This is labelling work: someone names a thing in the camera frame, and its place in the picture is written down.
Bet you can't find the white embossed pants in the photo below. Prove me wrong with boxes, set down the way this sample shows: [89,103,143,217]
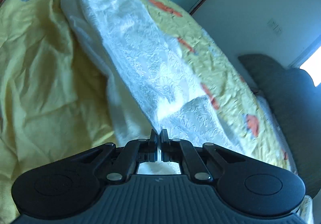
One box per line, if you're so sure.
[60,0,246,176]

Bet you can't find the yellow cartoon bed quilt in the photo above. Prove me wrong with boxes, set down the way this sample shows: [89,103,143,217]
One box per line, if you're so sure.
[1,0,297,223]

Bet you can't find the dark scalloped headboard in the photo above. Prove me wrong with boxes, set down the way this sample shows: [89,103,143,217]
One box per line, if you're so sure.
[238,54,320,197]

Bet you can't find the bright window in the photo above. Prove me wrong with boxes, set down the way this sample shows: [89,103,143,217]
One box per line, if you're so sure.
[300,47,321,87]

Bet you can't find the glossy white wardrobe door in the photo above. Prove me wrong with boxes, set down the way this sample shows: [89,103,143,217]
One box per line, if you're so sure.
[171,0,320,69]

